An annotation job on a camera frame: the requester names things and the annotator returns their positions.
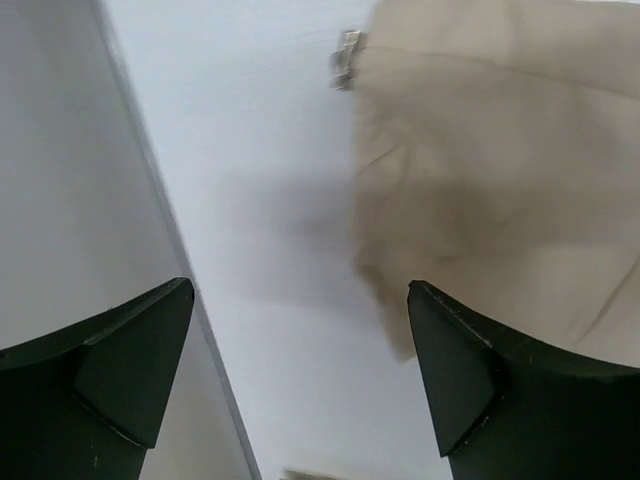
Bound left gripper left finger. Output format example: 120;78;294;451
1;277;194;480

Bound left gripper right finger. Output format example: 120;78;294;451
407;281;639;480

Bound beige trousers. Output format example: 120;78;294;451
336;1;639;367

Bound aluminium frame rail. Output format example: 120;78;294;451
93;1;262;480

